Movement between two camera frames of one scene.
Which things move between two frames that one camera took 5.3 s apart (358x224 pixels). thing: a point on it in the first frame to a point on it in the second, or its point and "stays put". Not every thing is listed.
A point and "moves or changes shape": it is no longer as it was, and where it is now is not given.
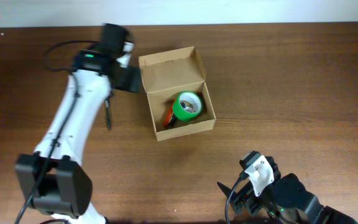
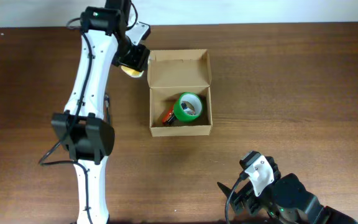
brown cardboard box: (174, 83) moves or changes shape
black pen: (107, 111) stays put
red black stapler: (170, 119) moves or changes shape
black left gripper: (128, 79) to (134, 59)
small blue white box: (187, 106) stays put
